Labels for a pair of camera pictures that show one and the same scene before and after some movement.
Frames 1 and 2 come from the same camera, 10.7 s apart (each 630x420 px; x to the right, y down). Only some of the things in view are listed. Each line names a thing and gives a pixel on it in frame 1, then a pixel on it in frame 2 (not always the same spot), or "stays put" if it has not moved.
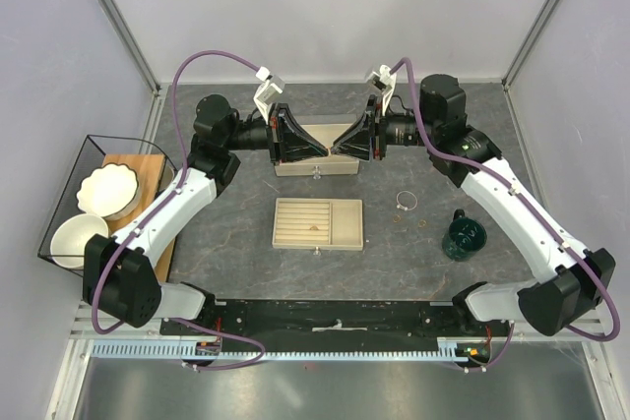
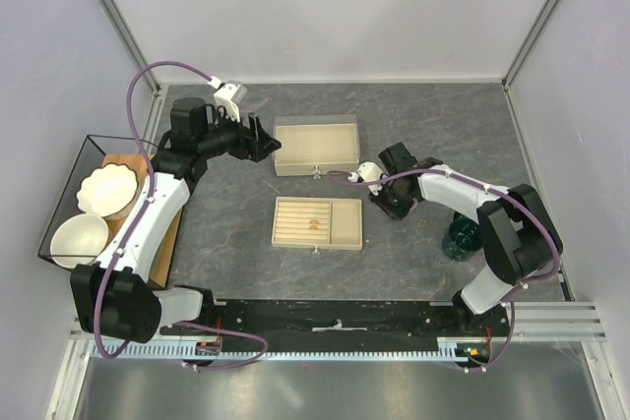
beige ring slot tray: (313, 223) stays put
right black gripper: (370, 130) to (399, 212)
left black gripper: (287, 140) to (263, 143)
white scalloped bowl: (110, 191) stays put
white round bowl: (69, 237) stays put
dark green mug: (463, 236) stays put
